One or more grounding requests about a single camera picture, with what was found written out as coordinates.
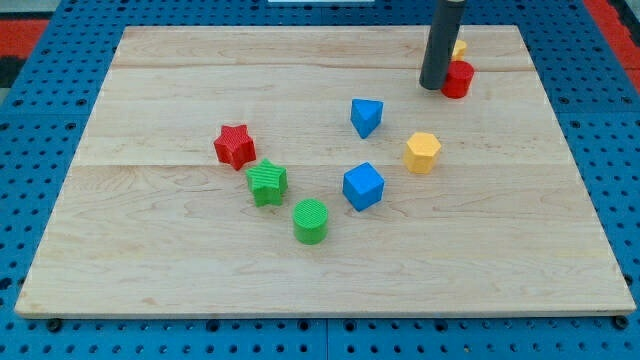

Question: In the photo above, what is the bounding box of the light wooden board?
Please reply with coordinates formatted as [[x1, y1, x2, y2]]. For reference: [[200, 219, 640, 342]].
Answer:
[[15, 25, 636, 319]]

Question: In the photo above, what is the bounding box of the yellow hexagon block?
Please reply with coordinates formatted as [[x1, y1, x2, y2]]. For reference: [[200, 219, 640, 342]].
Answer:
[[403, 132, 441, 174]]

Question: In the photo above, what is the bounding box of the blue triangle block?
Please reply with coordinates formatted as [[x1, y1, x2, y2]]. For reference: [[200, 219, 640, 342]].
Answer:
[[350, 98, 384, 139]]

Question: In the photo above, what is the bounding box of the green star block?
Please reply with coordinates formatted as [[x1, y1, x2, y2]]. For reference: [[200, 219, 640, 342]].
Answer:
[[245, 158, 288, 207]]

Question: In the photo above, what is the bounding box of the red star block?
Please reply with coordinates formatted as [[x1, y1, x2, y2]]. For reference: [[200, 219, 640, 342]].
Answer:
[[214, 124, 256, 170]]

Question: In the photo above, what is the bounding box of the green cylinder block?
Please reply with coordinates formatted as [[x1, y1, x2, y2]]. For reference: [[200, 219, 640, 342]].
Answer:
[[292, 198, 329, 245]]

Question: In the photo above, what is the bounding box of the blue cube block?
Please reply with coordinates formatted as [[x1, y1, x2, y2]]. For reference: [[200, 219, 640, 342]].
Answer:
[[343, 162, 385, 211]]

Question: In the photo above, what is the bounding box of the small yellow block behind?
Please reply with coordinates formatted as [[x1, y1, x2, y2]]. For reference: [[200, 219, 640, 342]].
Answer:
[[451, 40, 467, 61]]

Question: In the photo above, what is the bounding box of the red cylinder block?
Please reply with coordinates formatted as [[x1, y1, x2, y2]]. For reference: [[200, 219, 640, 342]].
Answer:
[[441, 61, 475, 99]]

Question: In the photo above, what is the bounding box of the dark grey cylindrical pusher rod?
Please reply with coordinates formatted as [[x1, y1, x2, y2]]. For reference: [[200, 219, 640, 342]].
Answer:
[[419, 0, 467, 90]]

